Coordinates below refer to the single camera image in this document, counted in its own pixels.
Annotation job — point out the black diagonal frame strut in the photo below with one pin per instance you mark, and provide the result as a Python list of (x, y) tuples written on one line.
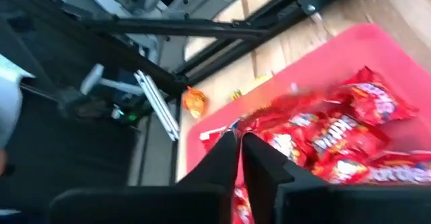
[(168, 27)]

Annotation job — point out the orange candy packet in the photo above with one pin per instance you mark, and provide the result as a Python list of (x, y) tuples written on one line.
[(195, 101)]

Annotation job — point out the red plastic bin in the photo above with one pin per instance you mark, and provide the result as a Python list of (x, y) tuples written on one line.
[(320, 59)]

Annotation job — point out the red candy packet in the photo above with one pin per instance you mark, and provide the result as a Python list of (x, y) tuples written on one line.
[(286, 148), (400, 172), (242, 205), (283, 108), (347, 136), (340, 170), (373, 99)]

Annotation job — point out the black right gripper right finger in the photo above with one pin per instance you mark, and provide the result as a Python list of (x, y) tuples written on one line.
[(303, 204)]

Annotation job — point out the silver aluminium extrusion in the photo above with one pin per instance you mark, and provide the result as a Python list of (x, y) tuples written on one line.
[(158, 106)]

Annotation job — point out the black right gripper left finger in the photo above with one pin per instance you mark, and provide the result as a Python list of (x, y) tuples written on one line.
[(202, 200)]

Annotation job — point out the white tube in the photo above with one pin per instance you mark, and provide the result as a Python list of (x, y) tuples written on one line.
[(91, 77)]

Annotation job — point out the black frame post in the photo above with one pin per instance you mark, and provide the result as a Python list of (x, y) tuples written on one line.
[(101, 49)]

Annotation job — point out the yellow candy packet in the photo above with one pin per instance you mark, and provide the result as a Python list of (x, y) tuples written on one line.
[(252, 84)]

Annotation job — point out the black table frame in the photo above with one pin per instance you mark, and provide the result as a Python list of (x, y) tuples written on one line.
[(235, 50)]

